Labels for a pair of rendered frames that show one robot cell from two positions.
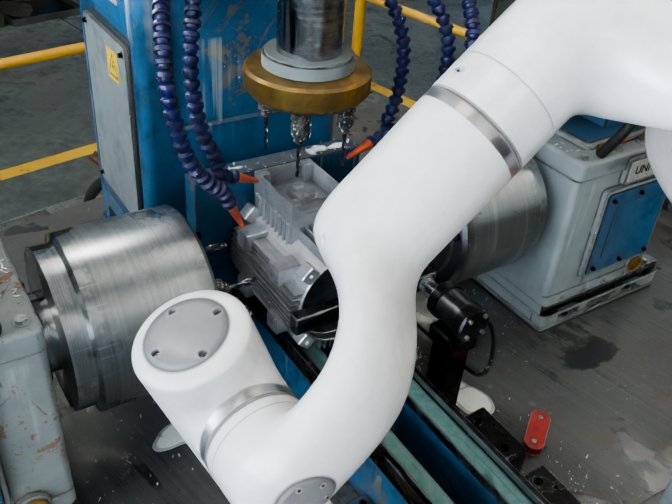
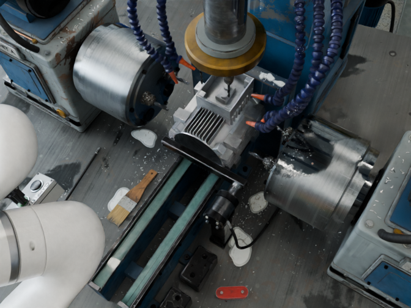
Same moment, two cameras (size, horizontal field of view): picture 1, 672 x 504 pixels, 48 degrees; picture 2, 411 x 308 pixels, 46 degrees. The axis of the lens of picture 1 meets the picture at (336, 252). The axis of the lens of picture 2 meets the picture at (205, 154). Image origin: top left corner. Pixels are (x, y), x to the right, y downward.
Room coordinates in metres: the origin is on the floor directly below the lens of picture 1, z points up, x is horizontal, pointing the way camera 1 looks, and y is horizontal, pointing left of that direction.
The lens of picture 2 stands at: (0.72, -0.61, 2.14)
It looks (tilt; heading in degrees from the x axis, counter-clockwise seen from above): 61 degrees down; 72
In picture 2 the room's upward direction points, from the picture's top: 4 degrees counter-clockwise
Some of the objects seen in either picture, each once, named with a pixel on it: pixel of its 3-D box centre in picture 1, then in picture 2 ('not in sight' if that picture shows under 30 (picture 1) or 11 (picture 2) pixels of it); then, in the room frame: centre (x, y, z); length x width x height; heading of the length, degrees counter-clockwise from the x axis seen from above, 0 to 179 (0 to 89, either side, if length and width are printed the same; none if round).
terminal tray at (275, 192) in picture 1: (300, 201); (225, 95); (1.01, 0.06, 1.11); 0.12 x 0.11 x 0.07; 35
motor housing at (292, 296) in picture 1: (310, 263); (217, 125); (0.97, 0.04, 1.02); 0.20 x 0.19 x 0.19; 35
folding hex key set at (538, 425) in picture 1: (536, 432); (232, 293); (0.85, -0.35, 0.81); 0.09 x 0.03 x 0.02; 160
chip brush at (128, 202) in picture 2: not in sight; (133, 196); (0.69, 0.03, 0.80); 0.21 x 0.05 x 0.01; 33
